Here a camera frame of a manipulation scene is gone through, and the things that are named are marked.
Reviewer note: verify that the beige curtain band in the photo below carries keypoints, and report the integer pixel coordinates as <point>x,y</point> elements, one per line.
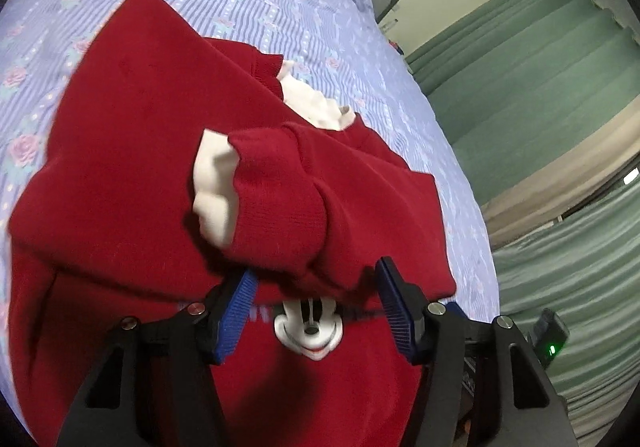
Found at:
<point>545,182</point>

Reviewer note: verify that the red sweater with white collar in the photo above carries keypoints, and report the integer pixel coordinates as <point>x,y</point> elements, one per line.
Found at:
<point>150,127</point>

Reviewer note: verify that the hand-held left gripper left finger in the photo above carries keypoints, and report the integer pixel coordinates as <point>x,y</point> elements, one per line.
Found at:
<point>234,317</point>

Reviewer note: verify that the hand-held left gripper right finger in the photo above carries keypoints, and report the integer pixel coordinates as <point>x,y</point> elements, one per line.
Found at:
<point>397,309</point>

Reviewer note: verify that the green curtain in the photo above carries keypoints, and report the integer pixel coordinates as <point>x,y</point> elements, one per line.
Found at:
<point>575,277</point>
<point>525,77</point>

